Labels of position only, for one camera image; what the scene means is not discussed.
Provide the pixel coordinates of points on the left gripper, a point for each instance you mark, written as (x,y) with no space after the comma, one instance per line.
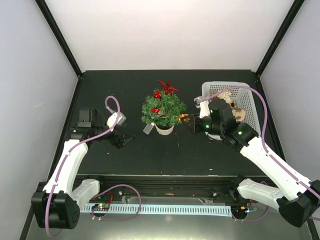
(119,143)

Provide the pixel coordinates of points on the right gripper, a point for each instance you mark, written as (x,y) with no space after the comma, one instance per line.
(195,128)

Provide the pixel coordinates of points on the gold gift box ornament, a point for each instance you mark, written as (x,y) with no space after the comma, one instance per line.
(183,118)

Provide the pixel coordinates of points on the string light with white balls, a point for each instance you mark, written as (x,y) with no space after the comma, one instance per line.
(159,121)

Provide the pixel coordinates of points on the small green christmas tree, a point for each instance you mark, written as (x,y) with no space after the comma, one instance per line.
(171,105)

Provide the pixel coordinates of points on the red santa ornament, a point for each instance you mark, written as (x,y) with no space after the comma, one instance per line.
(155,110)

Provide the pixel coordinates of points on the red star ornament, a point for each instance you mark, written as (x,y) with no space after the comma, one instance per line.
(167,88)

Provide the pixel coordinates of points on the red gift box ornament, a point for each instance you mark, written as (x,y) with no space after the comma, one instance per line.
(157,95)

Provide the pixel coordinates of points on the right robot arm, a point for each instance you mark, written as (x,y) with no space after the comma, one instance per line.
(294,195)

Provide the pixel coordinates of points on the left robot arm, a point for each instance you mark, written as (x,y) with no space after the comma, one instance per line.
(57,205)

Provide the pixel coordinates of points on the white snowflake ornament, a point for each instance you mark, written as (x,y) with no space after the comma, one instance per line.
(226,95)

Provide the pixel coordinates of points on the white plastic basket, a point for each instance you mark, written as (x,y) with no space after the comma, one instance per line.
(242,98)

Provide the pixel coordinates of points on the left circuit board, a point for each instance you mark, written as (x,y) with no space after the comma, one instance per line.
(101,207)

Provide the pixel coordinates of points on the circuit board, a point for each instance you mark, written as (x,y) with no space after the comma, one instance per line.
(101,207)
(250,207)

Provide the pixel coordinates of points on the right circuit board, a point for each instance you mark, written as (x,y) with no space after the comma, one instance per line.
(250,207)

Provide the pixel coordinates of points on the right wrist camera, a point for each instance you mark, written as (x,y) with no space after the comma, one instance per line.
(203,104)

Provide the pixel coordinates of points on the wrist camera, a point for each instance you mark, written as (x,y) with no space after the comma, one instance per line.
(119,119)
(203,104)

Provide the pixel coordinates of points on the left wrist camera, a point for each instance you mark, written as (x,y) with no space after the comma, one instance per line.
(119,119)

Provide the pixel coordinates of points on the white slotted cable duct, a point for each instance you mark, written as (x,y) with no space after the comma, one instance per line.
(162,209)

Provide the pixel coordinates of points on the black frame post right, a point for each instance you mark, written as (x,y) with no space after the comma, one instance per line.
(281,32)

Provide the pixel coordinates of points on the black frame post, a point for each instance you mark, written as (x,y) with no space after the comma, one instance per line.
(47,14)
(281,32)

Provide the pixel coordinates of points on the black frame post left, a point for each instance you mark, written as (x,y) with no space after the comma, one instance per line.
(47,14)

